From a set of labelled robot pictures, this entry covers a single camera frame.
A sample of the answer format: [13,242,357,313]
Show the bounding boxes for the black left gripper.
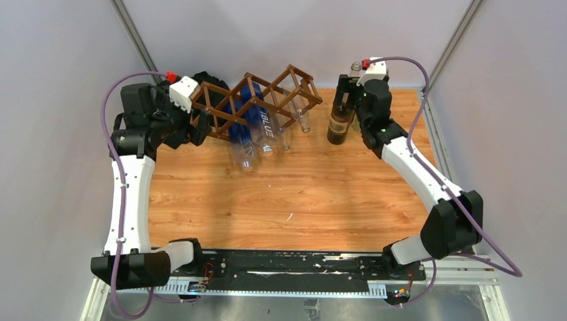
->
[148,87,211,145]

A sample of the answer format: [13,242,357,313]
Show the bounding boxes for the dark green wine bottle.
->
[327,102,354,145]

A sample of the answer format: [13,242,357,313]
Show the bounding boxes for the clear bottle with black label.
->
[348,62,362,78]

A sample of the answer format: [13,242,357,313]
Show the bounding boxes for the brown wooden wine rack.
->
[192,64,322,141]

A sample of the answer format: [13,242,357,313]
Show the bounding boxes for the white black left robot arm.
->
[90,77,211,290]

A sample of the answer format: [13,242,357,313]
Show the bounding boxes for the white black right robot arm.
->
[334,74,483,280]

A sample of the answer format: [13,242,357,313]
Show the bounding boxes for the blue clear bottle lower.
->
[228,122,255,171]

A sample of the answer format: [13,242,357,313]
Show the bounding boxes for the small clear bottle in rack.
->
[287,94,311,133]

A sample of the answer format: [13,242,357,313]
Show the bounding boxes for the blue clear bottle lettered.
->
[240,82,276,156]

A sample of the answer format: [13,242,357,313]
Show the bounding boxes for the black cloth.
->
[190,71,229,126]

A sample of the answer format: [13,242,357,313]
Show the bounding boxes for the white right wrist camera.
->
[356,58,389,86]

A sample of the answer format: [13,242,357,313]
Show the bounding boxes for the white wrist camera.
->
[356,58,389,86]
[166,72,200,114]

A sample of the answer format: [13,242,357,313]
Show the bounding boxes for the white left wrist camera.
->
[166,72,200,114]

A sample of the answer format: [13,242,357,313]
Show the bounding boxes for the aluminium table edge rail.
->
[422,94,458,184]

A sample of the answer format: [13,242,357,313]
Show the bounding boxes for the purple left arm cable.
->
[100,70,178,321]

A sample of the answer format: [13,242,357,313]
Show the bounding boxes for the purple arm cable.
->
[363,56,524,309]
[100,70,178,321]

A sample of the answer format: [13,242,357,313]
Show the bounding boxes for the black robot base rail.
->
[155,249,426,298]

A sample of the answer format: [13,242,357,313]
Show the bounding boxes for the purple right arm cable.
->
[363,56,524,309]

